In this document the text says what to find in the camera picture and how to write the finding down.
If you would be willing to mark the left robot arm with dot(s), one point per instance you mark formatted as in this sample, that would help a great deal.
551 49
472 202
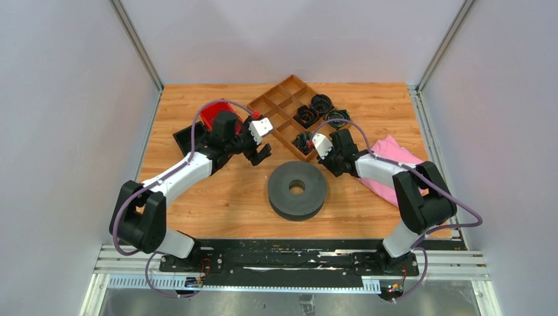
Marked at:
139 217

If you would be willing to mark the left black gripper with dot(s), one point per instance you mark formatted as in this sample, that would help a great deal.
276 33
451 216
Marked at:
252 155

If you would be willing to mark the wooden compartment tray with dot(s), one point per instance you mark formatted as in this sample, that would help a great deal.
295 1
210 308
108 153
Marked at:
280 104

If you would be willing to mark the rolled black tie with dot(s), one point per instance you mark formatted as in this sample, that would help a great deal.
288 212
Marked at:
321 104

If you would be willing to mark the pink cloth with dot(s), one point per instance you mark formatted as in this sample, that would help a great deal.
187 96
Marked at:
377 174

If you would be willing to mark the rolled tie brown pattern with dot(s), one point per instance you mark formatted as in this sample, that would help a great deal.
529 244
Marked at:
306 116

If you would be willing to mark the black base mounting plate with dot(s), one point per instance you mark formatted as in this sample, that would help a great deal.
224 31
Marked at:
290 263

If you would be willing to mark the black cable spool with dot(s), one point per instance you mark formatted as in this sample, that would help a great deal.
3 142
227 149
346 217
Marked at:
297 190

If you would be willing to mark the rolled green yellow tie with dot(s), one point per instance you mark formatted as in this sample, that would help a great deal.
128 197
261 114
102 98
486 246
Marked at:
337 118

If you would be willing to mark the aluminium frame rail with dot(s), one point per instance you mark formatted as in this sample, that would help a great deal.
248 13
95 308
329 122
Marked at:
132 34

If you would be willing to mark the rolled green floral tie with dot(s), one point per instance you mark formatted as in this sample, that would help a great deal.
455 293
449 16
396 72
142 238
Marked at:
303 142

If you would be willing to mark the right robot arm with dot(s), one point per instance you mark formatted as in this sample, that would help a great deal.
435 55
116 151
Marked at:
422 196

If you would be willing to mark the red plastic bin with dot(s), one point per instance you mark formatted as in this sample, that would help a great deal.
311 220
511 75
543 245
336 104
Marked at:
209 114

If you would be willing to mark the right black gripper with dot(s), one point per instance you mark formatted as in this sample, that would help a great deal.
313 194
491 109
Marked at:
325 162

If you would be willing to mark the black plastic bin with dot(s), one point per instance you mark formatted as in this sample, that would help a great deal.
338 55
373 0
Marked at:
193 135

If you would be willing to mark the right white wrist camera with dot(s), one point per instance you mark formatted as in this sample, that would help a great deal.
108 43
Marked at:
322 145

